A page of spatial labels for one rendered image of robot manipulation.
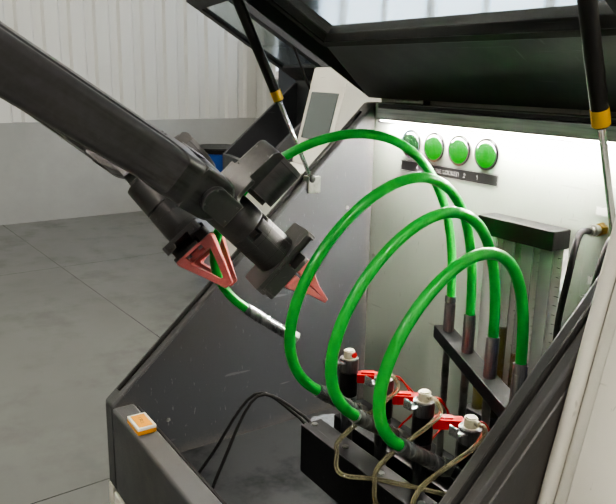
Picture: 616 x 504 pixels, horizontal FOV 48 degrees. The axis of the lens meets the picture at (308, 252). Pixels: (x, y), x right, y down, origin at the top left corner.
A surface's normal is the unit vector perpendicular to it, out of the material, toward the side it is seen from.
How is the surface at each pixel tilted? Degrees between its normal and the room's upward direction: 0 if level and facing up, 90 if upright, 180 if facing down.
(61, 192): 90
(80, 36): 90
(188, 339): 90
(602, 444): 76
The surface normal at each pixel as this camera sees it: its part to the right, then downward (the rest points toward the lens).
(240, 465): 0.02, -0.97
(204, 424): 0.55, 0.22
